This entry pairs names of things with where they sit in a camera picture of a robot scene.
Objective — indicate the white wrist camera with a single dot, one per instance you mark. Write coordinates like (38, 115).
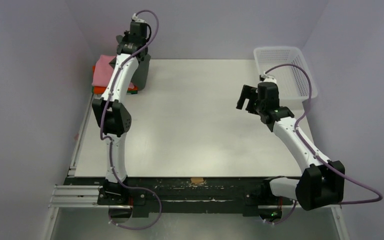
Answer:
(267, 78)
(137, 19)

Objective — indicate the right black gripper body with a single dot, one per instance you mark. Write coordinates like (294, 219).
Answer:
(248, 99)

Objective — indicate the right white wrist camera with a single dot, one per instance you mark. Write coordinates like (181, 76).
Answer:
(267, 78)

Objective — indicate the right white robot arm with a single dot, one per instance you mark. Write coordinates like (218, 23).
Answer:
(322, 180)

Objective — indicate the folded pink t shirt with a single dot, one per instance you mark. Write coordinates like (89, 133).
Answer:
(104, 71)

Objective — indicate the folded orange t shirt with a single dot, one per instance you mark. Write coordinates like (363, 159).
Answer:
(94, 79)

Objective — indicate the brown tape piece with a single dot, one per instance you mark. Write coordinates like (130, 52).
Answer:
(197, 181)

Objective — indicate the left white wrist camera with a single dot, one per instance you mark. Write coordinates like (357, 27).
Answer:
(137, 19)

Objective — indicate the white plastic basket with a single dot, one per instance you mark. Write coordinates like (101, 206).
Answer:
(295, 82)

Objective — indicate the black mounting base plate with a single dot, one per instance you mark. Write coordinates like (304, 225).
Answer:
(247, 196)

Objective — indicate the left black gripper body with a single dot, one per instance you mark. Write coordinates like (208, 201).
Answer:
(126, 38)

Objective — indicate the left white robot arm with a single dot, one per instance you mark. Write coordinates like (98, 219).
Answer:
(131, 66)

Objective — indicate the dark grey t shirt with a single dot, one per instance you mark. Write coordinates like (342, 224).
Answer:
(140, 76)

